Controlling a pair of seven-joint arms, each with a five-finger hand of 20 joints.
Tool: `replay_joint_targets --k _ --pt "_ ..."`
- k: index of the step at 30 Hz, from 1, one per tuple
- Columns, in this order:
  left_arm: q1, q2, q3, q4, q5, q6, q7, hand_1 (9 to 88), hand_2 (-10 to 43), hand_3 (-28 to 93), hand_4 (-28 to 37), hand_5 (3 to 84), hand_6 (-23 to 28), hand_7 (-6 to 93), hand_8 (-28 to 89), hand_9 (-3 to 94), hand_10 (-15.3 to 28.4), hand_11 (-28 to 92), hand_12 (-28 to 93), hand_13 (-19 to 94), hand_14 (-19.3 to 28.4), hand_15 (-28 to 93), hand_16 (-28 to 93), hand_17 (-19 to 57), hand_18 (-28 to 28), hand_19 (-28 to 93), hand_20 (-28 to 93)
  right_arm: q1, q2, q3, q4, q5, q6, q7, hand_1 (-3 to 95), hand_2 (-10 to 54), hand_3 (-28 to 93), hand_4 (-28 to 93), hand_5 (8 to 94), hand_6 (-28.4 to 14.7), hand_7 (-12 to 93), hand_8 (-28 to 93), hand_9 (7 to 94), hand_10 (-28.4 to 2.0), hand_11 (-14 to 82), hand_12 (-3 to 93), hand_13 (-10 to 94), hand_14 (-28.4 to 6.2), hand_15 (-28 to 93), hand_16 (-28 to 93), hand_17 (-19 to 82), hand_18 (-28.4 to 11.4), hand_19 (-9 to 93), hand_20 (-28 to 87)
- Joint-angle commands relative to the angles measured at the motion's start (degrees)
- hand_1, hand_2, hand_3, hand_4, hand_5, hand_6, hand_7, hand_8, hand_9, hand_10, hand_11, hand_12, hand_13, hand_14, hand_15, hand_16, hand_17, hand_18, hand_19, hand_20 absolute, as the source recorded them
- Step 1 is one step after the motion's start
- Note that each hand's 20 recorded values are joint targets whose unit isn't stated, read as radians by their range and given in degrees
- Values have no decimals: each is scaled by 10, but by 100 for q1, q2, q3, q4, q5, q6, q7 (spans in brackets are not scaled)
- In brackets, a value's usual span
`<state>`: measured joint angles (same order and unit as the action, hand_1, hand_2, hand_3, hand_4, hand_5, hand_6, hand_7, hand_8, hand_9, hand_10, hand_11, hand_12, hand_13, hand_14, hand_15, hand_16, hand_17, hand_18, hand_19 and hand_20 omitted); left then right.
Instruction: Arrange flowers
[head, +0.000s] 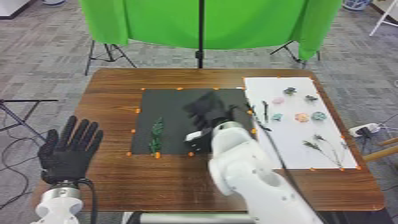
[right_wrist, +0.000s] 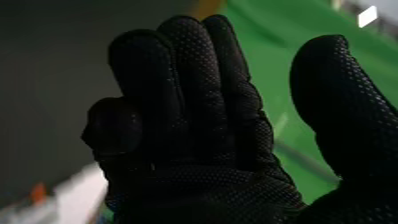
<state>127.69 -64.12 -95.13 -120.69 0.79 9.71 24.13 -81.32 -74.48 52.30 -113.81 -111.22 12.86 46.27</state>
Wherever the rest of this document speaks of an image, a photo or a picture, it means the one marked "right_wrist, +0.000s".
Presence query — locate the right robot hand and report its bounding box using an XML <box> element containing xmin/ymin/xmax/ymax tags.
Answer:
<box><xmin>80</xmin><ymin>14</ymin><xmax>398</xmax><ymax>224</ymax></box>

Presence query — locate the white sheet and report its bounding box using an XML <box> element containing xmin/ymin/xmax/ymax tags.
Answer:
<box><xmin>0</xmin><ymin>162</ymin><xmax>110</xmax><ymax>224</ymax></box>

